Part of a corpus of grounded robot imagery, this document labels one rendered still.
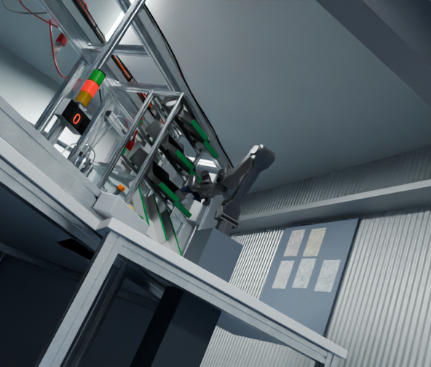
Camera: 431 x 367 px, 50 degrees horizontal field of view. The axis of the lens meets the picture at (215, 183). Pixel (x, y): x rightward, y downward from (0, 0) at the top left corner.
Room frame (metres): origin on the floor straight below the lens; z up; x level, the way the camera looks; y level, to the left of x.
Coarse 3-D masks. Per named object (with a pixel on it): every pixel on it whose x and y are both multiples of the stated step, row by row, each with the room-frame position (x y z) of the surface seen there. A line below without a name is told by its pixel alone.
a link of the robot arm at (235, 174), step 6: (252, 150) 1.55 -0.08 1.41; (246, 156) 1.65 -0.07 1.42; (240, 162) 1.68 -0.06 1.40; (246, 162) 1.64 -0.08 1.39; (234, 168) 1.72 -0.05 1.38; (240, 168) 1.68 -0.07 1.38; (246, 168) 1.67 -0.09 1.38; (228, 174) 1.73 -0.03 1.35; (234, 174) 1.71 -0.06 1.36; (240, 174) 1.71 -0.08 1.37; (222, 180) 1.76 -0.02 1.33; (228, 180) 1.74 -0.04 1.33; (234, 180) 1.74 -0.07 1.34; (228, 186) 1.77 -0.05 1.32; (234, 186) 1.76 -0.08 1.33
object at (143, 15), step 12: (144, 12) 2.02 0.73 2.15; (144, 24) 2.06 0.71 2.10; (156, 36) 2.16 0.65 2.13; (108, 60) 2.60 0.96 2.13; (168, 60) 2.31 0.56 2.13; (120, 72) 2.71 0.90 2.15; (180, 84) 2.48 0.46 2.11; (132, 96) 2.89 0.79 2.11; (204, 120) 2.83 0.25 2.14; (216, 144) 3.06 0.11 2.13
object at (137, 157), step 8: (136, 152) 1.90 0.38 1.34; (144, 152) 1.87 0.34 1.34; (136, 160) 1.88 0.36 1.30; (144, 160) 1.85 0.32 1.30; (152, 160) 1.82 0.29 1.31; (152, 168) 1.81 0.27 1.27; (160, 168) 1.97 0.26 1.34; (152, 176) 1.79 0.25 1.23; (160, 176) 1.95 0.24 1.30; (168, 176) 1.92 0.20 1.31; (160, 184) 1.75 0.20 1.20; (168, 184) 1.90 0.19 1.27; (168, 192) 1.80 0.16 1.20; (176, 200) 1.85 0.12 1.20
